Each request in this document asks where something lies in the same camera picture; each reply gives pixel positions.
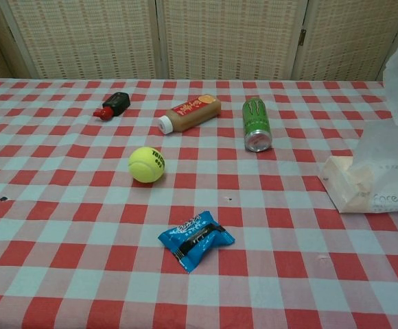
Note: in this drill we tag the white tissue pack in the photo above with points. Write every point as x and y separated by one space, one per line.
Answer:
367 195

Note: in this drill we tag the brown drink bottle white cap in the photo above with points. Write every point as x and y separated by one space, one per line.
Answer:
192 113

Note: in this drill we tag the yellow tennis ball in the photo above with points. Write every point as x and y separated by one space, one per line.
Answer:
146 164

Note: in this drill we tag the green energy drink can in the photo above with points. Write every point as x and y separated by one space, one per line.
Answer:
255 120

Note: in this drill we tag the blue snack packet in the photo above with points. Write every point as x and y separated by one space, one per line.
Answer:
195 240

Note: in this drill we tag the black bottle with red cap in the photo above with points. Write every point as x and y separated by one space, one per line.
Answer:
115 103

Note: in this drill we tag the woven folding screen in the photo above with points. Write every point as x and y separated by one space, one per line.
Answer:
219 37

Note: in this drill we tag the red white checkered tablecloth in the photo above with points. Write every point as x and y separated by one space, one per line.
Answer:
82 274

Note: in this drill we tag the metal screen hinge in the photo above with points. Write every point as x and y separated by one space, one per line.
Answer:
302 37

